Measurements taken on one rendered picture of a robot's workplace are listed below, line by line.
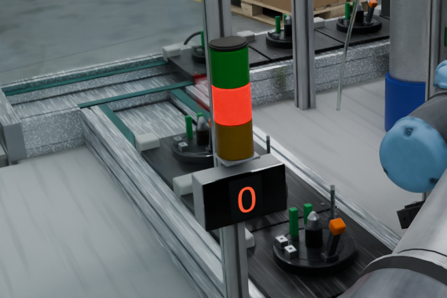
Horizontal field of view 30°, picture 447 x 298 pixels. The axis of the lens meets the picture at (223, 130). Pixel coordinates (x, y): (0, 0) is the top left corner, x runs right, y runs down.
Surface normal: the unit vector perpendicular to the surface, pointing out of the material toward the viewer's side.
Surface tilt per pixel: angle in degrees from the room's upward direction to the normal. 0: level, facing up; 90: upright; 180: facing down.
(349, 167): 0
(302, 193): 0
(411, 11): 90
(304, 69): 90
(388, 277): 17
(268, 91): 90
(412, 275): 9
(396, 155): 90
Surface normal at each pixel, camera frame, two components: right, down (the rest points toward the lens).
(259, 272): -0.07, -0.92
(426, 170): -0.60, 0.35
